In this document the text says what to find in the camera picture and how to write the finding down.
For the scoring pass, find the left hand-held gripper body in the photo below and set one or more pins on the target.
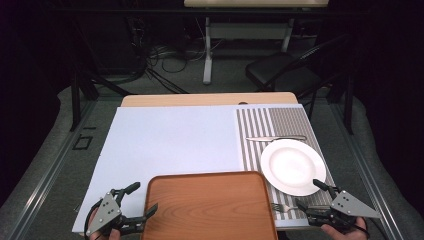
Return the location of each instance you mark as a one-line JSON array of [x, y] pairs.
[[103, 213]]

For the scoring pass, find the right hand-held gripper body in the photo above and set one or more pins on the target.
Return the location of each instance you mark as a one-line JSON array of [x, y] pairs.
[[350, 205]]

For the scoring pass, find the silver fork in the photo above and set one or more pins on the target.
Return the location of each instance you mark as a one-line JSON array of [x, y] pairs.
[[280, 207]]

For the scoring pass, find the white round plate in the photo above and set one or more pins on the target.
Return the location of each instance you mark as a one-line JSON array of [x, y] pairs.
[[291, 166]]

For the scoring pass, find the brown wooden tray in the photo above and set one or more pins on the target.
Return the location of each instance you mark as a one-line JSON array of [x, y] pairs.
[[210, 206]]

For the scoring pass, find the silver table knife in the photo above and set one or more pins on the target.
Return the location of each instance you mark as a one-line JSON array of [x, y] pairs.
[[283, 137]]

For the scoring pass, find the person's left hand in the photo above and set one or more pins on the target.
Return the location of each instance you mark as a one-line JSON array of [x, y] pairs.
[[113, 236]]

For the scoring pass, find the person's right hand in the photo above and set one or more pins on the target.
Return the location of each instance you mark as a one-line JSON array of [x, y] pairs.
[[346, 235]]

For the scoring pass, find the grey striped placemat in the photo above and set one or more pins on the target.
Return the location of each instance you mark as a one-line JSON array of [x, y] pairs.
[[256, 133]]

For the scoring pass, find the black metal stand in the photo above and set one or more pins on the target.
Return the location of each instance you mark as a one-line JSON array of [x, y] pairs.
[[76, 96]]

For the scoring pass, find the light wooden table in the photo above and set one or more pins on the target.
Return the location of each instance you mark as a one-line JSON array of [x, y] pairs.
[[206, 99]]

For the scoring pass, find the black folding chair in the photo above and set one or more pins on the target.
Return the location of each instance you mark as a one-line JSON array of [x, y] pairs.
[[280, 71]]

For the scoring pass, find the white-legged desk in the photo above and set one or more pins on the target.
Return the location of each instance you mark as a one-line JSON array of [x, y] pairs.
[[246, 31]]

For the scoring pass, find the metal floor rail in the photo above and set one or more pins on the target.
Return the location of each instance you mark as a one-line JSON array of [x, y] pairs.
[[43, 180], [370, 180]]

